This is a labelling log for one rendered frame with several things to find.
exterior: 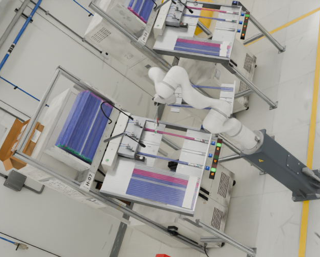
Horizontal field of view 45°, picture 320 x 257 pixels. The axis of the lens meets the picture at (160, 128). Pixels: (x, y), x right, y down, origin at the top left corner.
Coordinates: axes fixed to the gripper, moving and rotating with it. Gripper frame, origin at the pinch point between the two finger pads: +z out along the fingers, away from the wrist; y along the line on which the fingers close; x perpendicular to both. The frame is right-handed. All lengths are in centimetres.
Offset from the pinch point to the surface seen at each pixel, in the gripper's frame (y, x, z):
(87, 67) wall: 47, -113, 168
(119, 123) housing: 23.5, 16.6, 17.8
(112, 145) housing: 25.8, 36.9, 16.4
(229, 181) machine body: -90, 35, 44
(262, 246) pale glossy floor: -104, 93, 10
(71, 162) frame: 54, 58, 14
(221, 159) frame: -76, 20, 32
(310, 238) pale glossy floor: -118, 88, -28
